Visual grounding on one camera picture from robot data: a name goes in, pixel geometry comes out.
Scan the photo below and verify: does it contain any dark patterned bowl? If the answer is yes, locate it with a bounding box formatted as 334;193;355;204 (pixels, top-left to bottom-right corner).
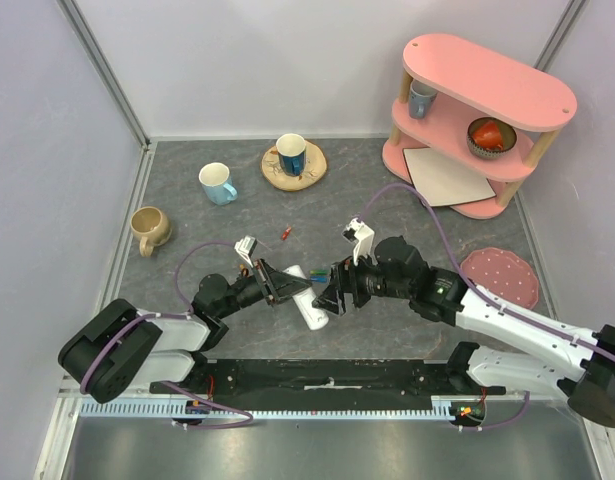
467;117;518;160

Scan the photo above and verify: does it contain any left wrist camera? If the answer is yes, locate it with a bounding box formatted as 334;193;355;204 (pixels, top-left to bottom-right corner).
234;235;257;267

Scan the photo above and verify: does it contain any beige floral plate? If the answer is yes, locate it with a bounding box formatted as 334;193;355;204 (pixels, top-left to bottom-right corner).
261;140;328;192

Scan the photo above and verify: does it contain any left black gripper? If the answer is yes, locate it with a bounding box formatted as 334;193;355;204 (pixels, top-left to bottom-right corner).
217;256;312;318

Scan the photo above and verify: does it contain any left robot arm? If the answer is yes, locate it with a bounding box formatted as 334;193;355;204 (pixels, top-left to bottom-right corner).
58;259;312;404

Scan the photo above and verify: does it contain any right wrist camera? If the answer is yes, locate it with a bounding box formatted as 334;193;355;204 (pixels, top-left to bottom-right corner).
343;217;375;266

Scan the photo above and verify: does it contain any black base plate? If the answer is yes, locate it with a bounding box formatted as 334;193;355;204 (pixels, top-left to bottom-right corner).
179;359;482;412

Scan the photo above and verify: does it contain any white remote control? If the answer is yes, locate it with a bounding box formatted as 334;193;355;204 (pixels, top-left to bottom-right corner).
292;287;329;331

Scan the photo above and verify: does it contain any blue-white cable duct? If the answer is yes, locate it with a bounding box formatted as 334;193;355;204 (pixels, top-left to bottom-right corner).
79;397;488;419

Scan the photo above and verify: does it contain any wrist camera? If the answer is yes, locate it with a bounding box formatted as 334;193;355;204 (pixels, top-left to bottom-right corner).
234;235;257;267
343;217;375;266

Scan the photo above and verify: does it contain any light blue mug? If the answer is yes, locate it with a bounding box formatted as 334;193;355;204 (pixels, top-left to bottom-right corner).
198;162;238;206

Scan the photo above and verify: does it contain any grey-blue mug on shelf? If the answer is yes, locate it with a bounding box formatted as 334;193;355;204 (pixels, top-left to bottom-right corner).
408;80;437;119

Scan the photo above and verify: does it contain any dark blue mug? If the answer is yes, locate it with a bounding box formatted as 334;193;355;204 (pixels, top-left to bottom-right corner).
276;133;307;177

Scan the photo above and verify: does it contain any white square plate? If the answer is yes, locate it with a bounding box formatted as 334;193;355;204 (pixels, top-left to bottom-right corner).
403;148;495;207

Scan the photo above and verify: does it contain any beige mug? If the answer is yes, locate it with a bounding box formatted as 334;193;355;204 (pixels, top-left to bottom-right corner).
130;206;172;257

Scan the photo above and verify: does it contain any pink three-tier shelf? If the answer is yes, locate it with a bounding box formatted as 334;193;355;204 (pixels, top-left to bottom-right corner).
382;33;577;220

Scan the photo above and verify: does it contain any pink dotted plate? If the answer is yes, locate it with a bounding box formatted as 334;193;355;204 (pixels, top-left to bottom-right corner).
460;247;540;309

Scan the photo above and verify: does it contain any red orange battery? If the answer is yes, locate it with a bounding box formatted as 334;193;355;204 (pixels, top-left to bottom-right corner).
281;226;292;241

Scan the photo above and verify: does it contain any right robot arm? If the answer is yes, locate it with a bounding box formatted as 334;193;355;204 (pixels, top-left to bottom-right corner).
312;237;615;428

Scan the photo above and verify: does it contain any red cup in bowl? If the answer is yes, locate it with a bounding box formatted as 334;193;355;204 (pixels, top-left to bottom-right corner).
471;120;504;151

